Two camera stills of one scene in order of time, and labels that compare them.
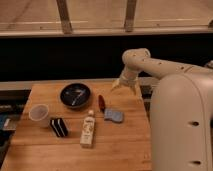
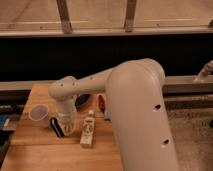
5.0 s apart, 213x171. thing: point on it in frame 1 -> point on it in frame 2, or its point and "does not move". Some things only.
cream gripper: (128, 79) -> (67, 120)
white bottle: (88, 130) does not move
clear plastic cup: (39, 115) does not move
